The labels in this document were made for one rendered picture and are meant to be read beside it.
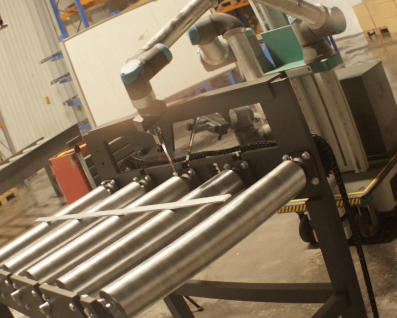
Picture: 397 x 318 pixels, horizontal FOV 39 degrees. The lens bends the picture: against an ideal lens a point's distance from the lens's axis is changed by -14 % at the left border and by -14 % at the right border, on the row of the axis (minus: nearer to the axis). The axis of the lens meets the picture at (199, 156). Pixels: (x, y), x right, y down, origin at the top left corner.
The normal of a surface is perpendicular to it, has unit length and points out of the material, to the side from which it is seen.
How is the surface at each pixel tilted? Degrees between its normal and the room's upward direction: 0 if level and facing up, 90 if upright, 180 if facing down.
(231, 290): 90
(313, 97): 90
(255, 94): 90
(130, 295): 70
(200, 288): 90
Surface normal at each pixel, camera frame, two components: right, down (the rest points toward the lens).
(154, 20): 0.29, 0.08
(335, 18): 0.64, -0.06
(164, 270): 0.33, -0.55
